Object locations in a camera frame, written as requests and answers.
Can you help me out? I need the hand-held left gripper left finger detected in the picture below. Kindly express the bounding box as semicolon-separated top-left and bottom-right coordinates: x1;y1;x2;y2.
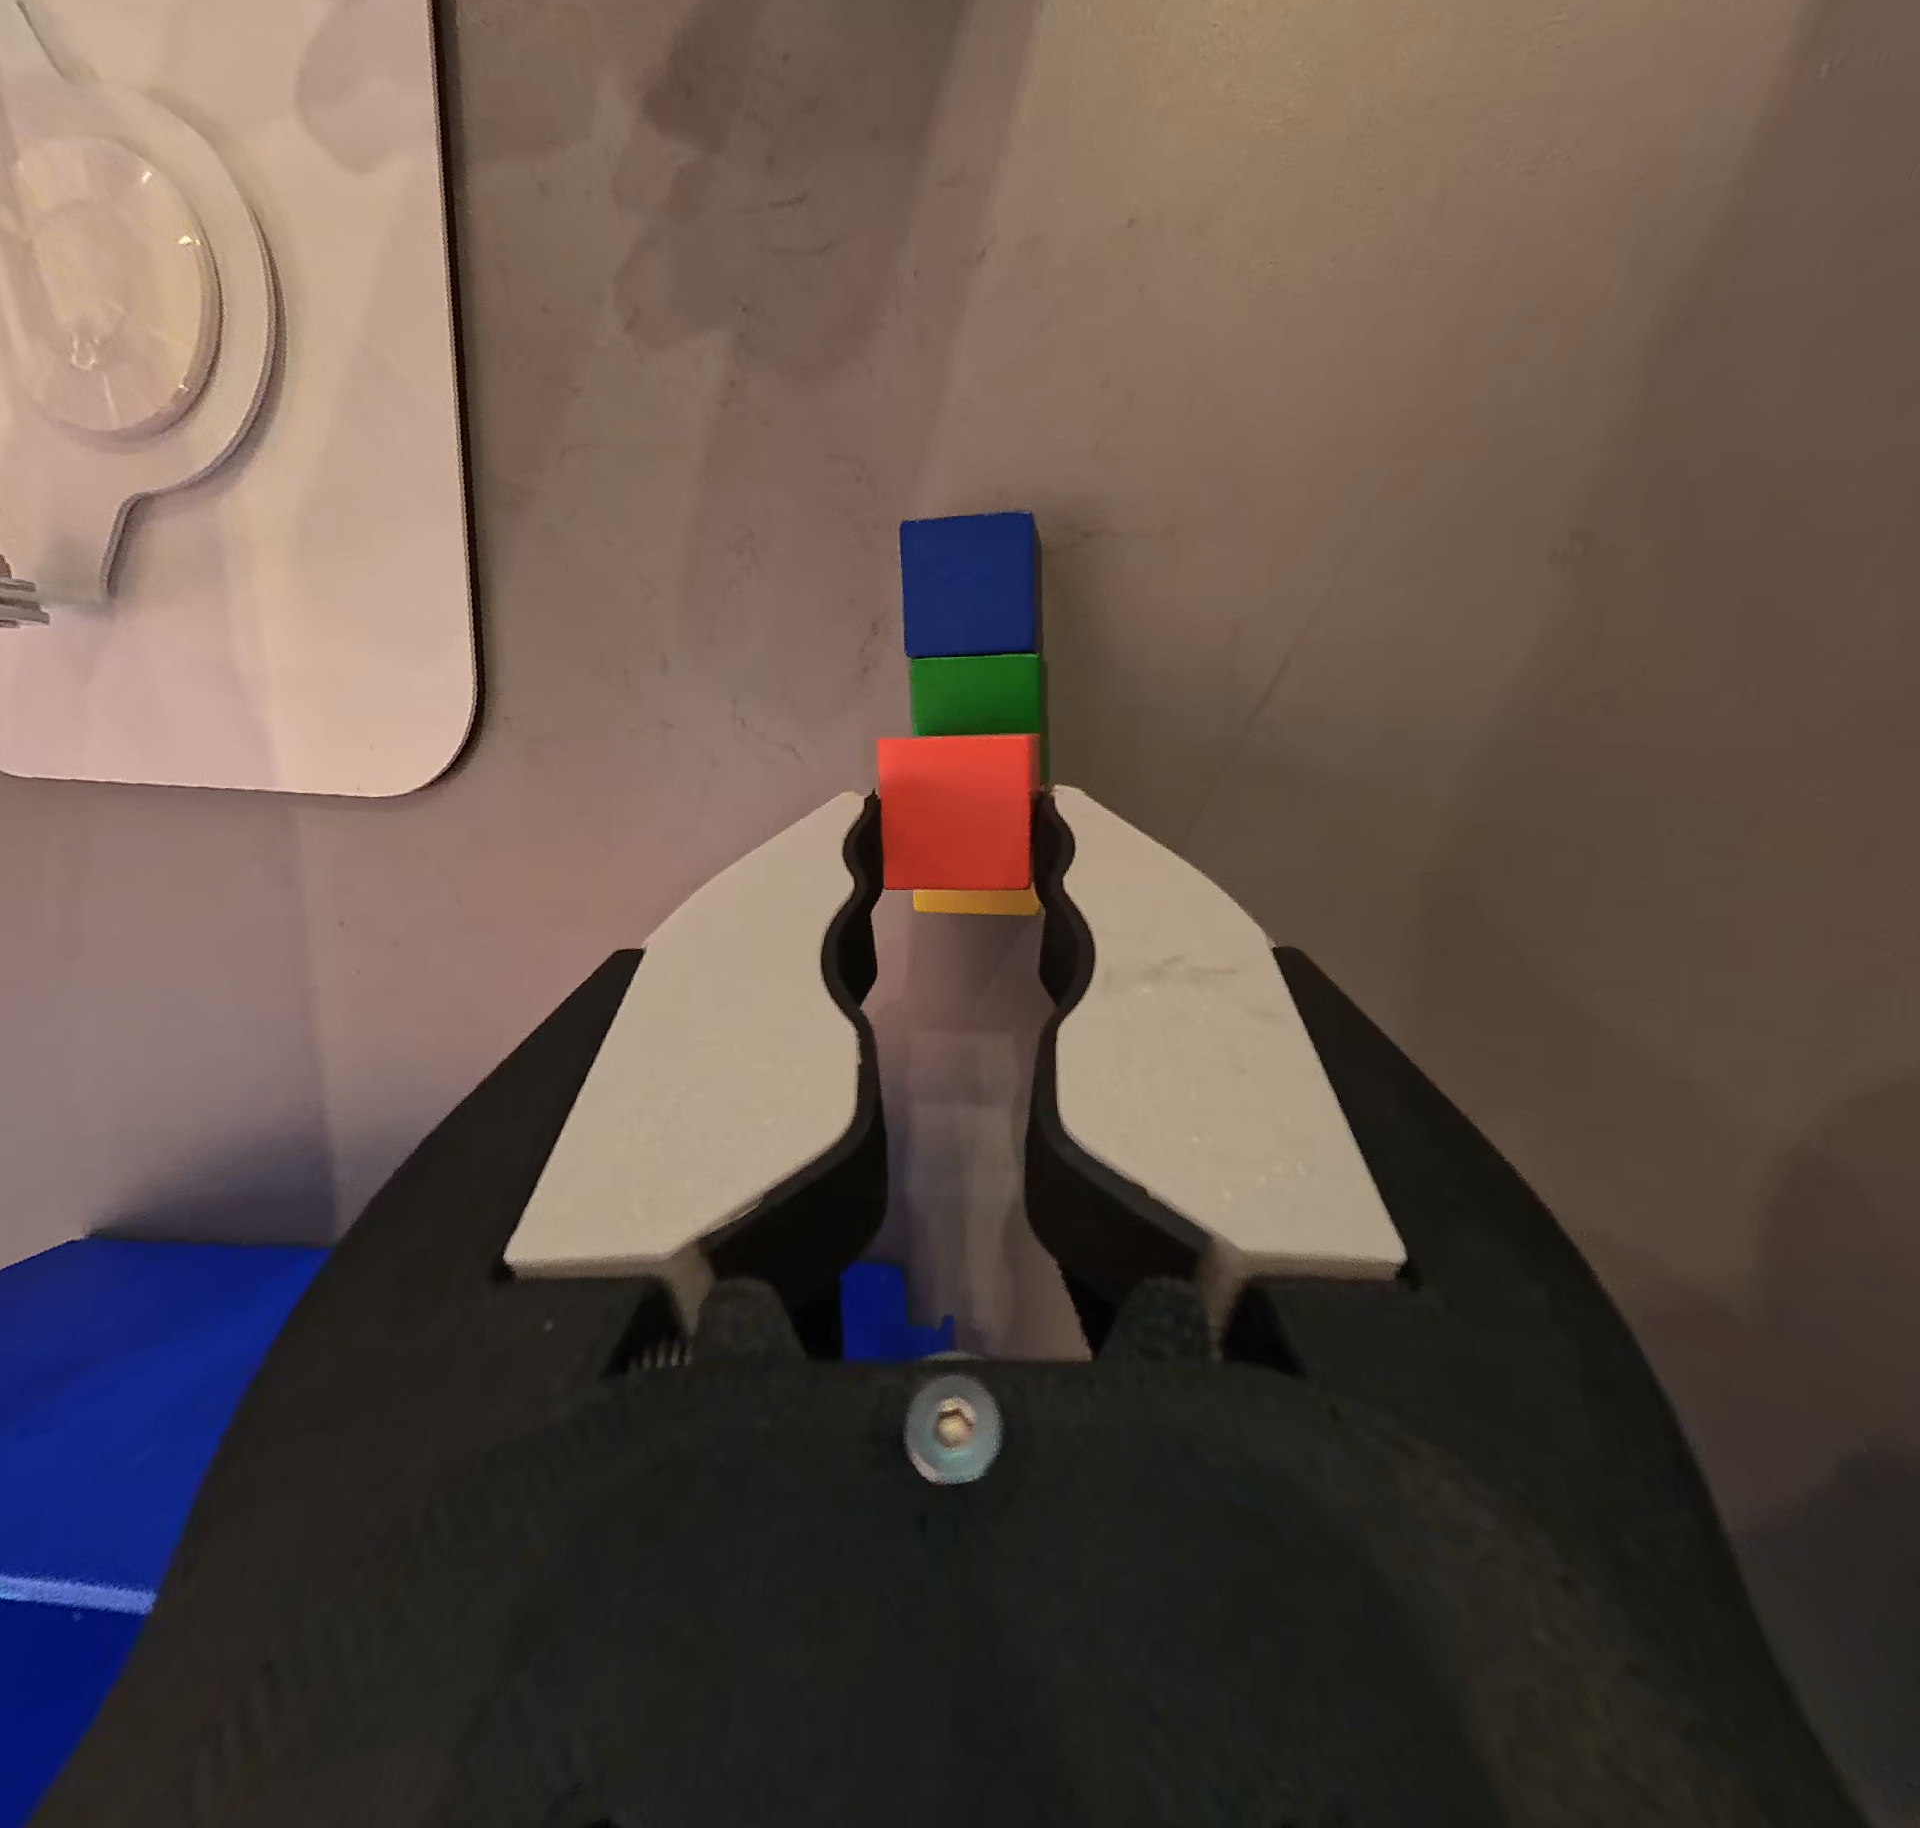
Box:
506;792;890;1297

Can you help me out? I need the red wooden cube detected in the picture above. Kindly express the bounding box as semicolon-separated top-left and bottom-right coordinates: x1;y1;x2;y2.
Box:
877;733;1046;891

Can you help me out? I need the blue wooden cube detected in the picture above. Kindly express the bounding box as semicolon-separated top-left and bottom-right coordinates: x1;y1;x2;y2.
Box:
899;513;1041;659

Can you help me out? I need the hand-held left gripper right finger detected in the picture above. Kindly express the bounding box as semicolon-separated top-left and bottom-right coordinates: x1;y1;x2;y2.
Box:
1026;784;1412;1305

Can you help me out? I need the green wooden cube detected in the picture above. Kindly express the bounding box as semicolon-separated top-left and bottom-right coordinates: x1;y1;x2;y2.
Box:
908;650;1052;782

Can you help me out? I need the blue plastic bin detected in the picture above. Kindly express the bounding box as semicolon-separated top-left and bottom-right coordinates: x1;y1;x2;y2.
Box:
0;1235;959;1828

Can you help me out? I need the white metal stand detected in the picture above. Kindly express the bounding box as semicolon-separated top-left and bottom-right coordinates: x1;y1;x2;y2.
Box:
0;0;486;801

